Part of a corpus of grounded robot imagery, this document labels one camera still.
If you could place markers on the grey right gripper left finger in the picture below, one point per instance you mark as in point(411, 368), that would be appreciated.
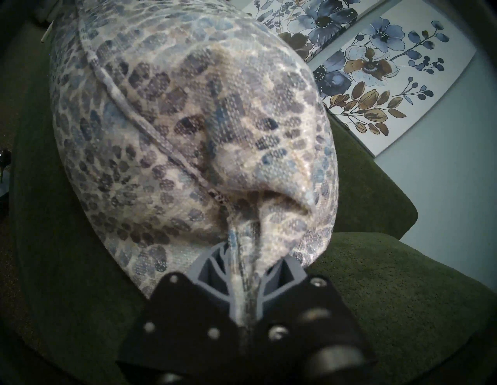
point(186, 333)

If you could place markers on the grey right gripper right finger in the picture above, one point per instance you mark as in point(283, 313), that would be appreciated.
point(306, 333)

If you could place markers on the grey pebble print cushion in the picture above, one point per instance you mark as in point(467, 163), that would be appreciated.
point(174, 128)

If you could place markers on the wide green sofa back cushion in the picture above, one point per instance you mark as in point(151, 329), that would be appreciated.
point(369, 186)

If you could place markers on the green sofa armrest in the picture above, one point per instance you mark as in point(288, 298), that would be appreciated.
point(388, 291)

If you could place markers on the green fabric sofa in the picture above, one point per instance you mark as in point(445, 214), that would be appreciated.
point(58, 252)

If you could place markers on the brown leaves flower canvas painting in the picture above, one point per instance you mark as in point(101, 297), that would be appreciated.
point(392, 73)

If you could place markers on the dark blue flower canvas painting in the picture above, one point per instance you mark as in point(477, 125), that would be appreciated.
point(330, 19)

